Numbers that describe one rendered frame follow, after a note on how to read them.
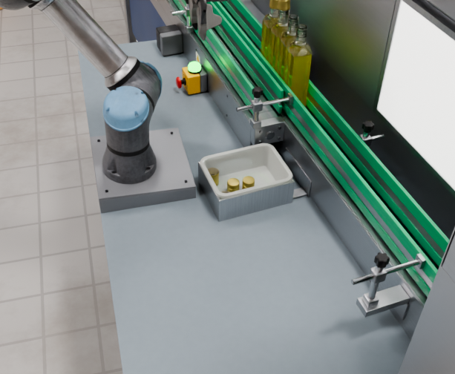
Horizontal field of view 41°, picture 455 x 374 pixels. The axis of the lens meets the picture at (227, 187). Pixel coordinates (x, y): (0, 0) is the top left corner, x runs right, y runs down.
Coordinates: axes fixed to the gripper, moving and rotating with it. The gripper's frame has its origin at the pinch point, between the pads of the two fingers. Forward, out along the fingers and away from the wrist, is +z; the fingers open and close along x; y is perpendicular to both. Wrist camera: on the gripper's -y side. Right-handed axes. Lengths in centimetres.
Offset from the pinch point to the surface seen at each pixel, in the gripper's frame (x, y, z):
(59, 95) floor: 165, -27, 118
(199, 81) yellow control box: 34, 11, 38
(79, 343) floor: 2, -47, 118
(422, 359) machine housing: -94, 7, 14
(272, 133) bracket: -7.6, 19.9, 32.3
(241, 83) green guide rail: 8.3, 16.3, 24.2
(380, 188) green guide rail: -43, 33, 27
